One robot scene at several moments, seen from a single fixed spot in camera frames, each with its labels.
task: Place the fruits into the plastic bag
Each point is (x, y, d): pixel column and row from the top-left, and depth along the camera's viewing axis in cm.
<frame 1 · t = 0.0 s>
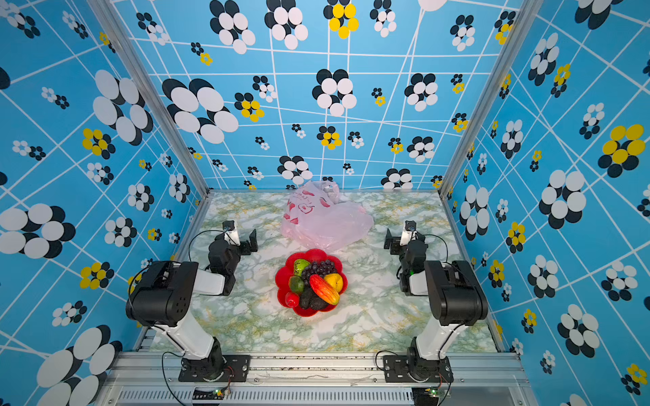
left hand: (244, 229, 94), fingers open
right hand: (406, 230, 94), fingers open
pink translucent plastic bag: (315, 217, 96), point 13 cm above the table
red flower-shaped plate: (283, 275, 91), point 4 cm above the table
yellow star fruit: (336, 280, 87), point 7 cm above the table
dark purple grape bunch: (321, 268, 88), point 8 cm above the table
dark avocado left: (305, 298, 84), point 6 cm above the table
dark avocado right: (317, 304, 82), point 7 cm above the table

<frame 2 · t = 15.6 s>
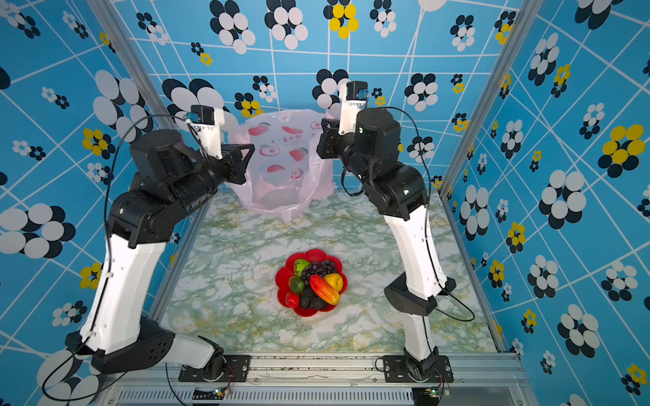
left hand: (253, 140, 51), fingers closed
right hand: (329, 115, 51), fingers closed
pink translucent plastic bag: (284, 175, 89), point 29 cm above the table
the other named things where they were.

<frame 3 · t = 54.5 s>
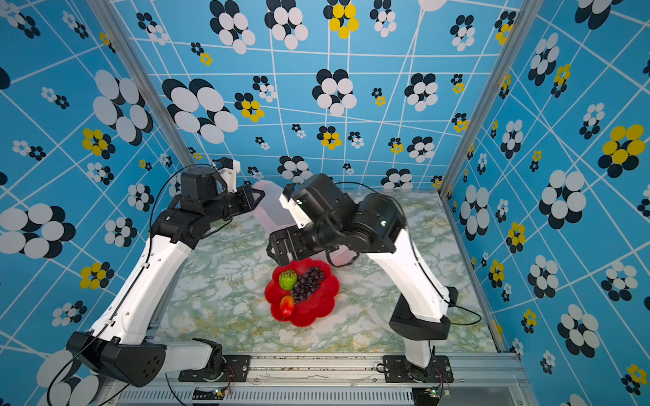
left hand: (265, 189, 69), fingers closed
right hand: (284, 247, 57), fingers open
pink translucent plastic bag: (272, 215, 74), point 31 cm above the table
red flower-shaped plate: (319, 304, 88), on the table
dark purple grape bunch: (306, 283, 88), point 5 cm above the table
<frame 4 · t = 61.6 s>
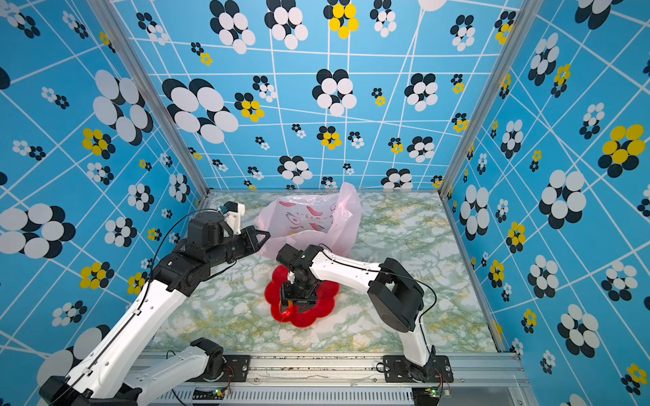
left hand: (273, 231, 70), fingers closed
right hand: (290, 310, 78), fingers open
pink translucent plastic bag: (332, 220, 70), point 34 cm above the table
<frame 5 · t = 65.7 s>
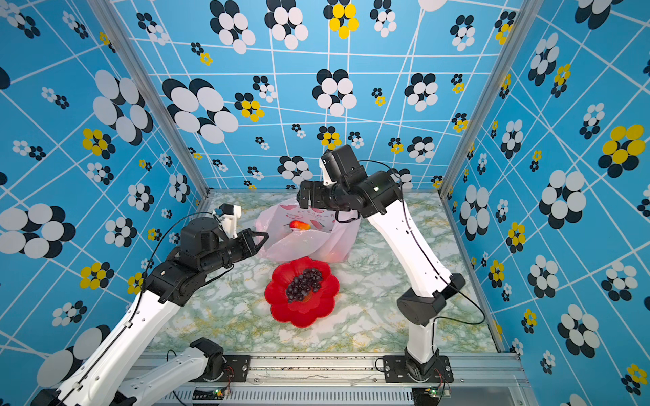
left hand: (271, 232, 68), fingers closed
right hand: (316, 196, 68), fingers open
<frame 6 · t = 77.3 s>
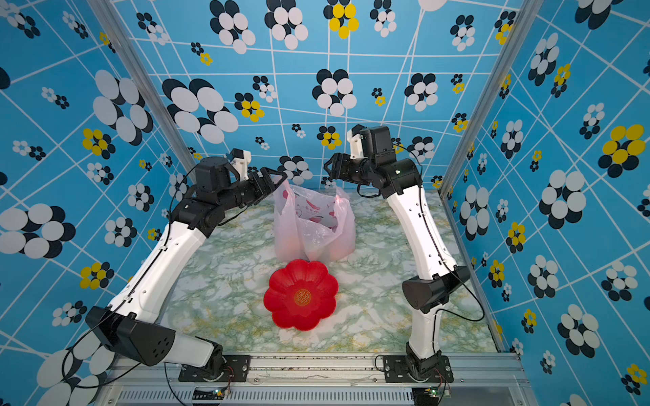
left hand: (282, 177, 69), fingers open
right hand: (336, 165, 71), fingers open
pink translucent plastic bag: (312, 224, 83), point 22 cm above the table
